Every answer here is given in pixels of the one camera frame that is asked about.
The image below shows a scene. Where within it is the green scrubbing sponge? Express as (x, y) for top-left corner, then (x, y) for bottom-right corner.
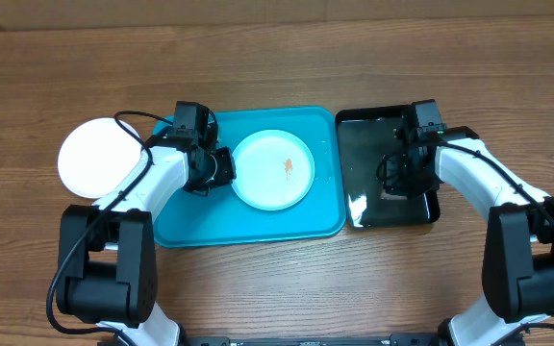
(381, 189), (405, 200)

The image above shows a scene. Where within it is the light blue plate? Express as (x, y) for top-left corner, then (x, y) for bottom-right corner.
(233, 130), (315, 211)

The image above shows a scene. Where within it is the white plate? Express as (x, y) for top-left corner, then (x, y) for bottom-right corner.
(57, 117), (141, 199)

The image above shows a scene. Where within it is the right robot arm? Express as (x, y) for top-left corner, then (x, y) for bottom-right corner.
(376, 100), (554, 346)

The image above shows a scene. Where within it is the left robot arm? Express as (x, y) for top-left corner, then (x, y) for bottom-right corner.
(45, 101), (236, 345)

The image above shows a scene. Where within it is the black plastic tray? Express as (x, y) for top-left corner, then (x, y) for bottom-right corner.
(335, 105), (441, 229)

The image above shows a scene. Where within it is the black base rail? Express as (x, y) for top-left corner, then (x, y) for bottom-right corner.
(171, 333), (451, 346)

